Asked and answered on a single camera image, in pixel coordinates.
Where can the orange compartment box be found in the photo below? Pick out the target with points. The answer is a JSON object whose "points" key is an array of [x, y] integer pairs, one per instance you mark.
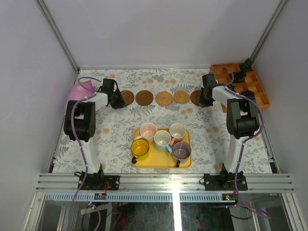
{"points": [[252, 83]]}

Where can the black item on box corner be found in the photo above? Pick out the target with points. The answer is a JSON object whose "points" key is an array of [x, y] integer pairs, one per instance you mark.
{"points": [[246, 65]]}

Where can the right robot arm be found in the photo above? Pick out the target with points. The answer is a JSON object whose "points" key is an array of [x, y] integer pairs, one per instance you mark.
{"points": [[241, 120]]}

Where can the light blue mug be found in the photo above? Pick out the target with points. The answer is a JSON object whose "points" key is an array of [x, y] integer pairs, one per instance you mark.
{"points": [[162, 140]]}

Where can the purple mug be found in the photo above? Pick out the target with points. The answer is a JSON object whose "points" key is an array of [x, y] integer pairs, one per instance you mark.
{"points": [[181, 152]]}

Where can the black item in box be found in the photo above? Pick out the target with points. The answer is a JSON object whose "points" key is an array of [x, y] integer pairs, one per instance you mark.
{"points": [[238, 77], [248, 94]]}

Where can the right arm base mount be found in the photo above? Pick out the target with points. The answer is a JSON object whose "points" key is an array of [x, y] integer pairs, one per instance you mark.
{"points": [[224, 181]]}

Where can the yellow tray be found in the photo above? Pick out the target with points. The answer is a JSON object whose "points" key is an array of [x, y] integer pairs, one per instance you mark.
{"points": [[160, 159]]}

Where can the pink snowflake cloth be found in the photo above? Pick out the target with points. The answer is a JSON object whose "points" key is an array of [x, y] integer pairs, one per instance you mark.
{"points": [[77, 92]]}

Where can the aluminium frame rail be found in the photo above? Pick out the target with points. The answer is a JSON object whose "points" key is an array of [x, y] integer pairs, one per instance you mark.
{"points": [[256, 183]]}

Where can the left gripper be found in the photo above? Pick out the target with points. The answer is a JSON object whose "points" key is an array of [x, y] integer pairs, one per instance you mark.
{"points": [[118, 99]]}

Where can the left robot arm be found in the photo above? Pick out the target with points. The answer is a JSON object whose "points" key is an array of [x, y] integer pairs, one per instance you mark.
{"points": [[80, 116]]}

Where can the yellow mug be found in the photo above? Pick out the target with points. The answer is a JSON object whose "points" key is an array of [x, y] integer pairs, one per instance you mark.
{"points": [[140, 150]]}

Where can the light pink mug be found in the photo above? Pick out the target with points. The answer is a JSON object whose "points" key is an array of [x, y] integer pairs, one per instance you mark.
{"points": [[147, 132]]}

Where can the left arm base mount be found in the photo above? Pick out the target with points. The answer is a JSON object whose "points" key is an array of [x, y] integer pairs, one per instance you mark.
{"points": [[98, 181]]}

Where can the dark wooden coaster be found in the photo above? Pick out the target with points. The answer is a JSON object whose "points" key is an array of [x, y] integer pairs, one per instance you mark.
{"points": [[144, 98]]}

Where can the woven rattan coaster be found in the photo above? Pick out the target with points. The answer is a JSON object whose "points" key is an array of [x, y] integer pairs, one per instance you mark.
{"points": [[164, 98], [181, 97]]}

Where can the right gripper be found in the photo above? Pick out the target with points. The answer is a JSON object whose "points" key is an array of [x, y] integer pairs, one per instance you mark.
{"points": [[203, 104]]}

